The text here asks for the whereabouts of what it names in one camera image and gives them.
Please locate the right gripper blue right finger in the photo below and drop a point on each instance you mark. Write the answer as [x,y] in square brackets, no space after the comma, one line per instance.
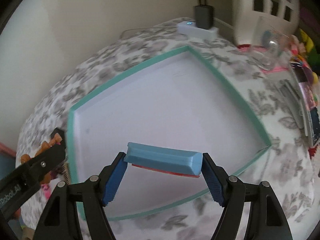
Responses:
[211,174]

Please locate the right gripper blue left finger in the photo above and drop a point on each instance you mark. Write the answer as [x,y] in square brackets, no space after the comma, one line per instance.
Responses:
[111,177]

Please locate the light blue red toy knife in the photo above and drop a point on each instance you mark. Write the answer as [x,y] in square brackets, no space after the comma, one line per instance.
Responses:
[165,160]

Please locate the pink brown puppy toy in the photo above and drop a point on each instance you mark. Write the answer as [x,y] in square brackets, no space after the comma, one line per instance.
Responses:
[45,146]

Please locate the floral grey white tablecloth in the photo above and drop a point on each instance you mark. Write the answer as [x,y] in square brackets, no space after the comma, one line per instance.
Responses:
[286,165]

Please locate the teal rimmed white tray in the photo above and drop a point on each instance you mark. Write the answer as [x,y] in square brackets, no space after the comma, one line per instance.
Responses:
[175,100]

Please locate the clear plastic cup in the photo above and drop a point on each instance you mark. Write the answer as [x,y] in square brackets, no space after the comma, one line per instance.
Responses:
[268,44]

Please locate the white power strip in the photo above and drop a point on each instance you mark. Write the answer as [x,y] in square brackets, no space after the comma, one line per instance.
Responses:
[190,29]

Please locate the black plugged charger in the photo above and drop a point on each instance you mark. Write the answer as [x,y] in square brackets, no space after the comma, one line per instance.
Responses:
[204,16]

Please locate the white window toy house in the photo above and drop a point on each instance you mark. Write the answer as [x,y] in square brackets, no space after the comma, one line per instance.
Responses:
[282,15]

